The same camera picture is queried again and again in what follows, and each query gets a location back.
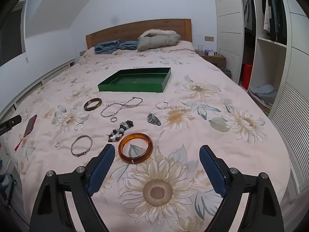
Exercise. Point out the amber bangle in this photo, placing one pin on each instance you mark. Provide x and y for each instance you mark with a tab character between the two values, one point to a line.
144	154

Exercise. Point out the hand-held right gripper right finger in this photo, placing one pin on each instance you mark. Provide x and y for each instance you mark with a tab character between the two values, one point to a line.
212	169

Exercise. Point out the row of hanging clothes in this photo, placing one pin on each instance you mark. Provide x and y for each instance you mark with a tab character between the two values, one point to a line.
272	12

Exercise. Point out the floral pink bedspread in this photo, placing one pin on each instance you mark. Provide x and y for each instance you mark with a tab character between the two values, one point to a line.
217	149

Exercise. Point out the wooden nightstand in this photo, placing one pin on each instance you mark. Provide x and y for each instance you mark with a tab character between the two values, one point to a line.
214	59

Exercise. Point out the dark brown bangle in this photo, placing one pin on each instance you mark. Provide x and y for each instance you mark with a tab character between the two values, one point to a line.
93	110

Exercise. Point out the wall socket plate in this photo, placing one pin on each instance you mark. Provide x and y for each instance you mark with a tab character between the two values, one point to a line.
82	53
209	38

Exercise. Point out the mesh waste bin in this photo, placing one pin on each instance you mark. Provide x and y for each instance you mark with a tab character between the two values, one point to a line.
226	73

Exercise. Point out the blue blanket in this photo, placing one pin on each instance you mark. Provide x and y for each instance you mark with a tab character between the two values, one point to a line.
106	47

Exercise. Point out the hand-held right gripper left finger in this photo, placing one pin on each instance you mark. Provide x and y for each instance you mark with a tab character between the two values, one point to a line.
102	169

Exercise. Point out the grey fluffy pillow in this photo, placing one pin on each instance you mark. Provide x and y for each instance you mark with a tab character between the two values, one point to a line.
154	42

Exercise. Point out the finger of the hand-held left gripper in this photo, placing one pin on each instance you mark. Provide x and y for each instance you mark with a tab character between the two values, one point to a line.
14	121

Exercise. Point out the folded grey-blue clothes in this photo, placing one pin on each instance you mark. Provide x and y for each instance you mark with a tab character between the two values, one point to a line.
263	94

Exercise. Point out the small purple box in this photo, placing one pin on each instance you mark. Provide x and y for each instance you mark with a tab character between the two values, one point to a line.
207	52

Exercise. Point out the silver wristwatch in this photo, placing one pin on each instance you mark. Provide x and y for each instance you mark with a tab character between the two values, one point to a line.
152	118

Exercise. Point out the thin silver bangle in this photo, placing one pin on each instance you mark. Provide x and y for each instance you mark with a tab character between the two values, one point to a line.
77	154

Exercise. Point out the white wardrobe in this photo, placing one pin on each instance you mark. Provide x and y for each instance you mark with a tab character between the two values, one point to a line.
229	17

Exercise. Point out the green shallow tray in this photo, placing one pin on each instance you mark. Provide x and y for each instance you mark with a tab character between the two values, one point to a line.
135	87

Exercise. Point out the clear drinking glass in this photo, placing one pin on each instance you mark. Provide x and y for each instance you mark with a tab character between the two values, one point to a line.
200	47

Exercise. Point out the dark window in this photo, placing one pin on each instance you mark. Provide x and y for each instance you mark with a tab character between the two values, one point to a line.
12	36

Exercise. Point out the wooden headboard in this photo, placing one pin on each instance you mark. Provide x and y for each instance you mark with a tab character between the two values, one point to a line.
120	32

